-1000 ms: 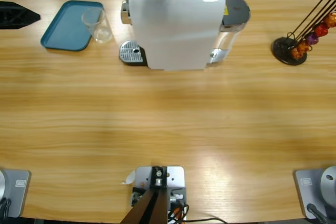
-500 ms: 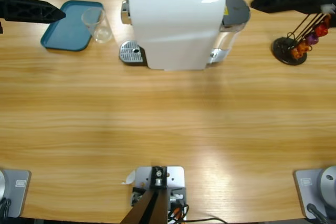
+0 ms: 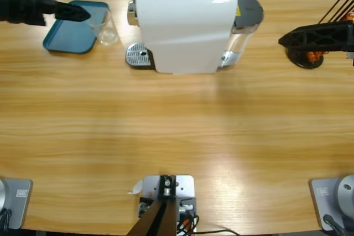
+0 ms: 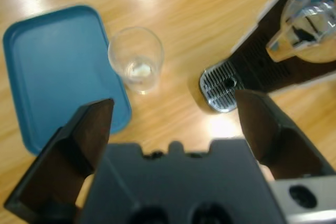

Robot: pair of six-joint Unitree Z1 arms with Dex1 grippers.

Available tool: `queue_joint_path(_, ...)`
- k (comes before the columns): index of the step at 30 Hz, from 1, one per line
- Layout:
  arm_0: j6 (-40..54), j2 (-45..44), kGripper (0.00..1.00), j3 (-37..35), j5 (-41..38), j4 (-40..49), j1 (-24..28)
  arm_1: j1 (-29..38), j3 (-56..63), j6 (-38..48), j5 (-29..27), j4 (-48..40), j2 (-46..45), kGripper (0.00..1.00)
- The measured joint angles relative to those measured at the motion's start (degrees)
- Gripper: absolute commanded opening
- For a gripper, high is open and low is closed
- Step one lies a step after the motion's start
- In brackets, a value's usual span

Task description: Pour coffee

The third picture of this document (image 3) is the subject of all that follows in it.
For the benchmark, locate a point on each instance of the dark mount post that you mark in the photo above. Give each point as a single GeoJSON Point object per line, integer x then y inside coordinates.
{"type": "Point", "coordinates": [166, 219]}

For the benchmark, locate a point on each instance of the white mount block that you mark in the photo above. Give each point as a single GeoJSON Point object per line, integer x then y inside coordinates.
{"type": "Point", "coordinates": [185, 182]}

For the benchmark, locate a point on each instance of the black capsule stand with rods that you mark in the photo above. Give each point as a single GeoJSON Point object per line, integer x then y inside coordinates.
{"type": "Point", "coordinates": [304, 63]}

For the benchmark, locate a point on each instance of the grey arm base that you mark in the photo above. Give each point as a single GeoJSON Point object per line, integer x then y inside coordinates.
{"type": "Point", "coordinates": [19, 205]}
{"type": "Point", "coordinates": [320, 205]}

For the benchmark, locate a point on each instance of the white coffee machine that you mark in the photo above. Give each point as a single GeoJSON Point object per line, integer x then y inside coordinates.
{"type": "Point", "coordinates": [182, 31]}

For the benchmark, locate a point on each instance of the clear glass cup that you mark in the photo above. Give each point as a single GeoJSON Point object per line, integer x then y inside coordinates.
{"type": "Point", "coordinates": [108, 35]}

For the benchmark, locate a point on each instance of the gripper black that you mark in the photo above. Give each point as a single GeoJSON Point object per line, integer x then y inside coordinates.
{"type": "Point", "coordinates": [25, 4]}
{"type": "Point", "coordinates": [351, 39]}

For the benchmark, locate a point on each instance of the white tape tab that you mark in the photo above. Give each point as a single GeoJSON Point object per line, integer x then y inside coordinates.
{"type": "Point", "coordinates": [135, 187]}

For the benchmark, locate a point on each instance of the clear water tank grey lid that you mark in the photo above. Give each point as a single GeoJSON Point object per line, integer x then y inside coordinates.
{"type": "Point", "coordinates": [249, 9]}

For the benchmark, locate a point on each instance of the teal plastic tray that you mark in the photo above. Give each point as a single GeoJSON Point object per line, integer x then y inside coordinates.
{"type": "Point", "coordinates": [72, 37]}

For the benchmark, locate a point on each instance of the orange coffee capsule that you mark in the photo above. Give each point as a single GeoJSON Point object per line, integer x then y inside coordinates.
{"type": "Point", "coordinates": [314, 57]}
{"type": "Point", "coordinates": [349, 17]}

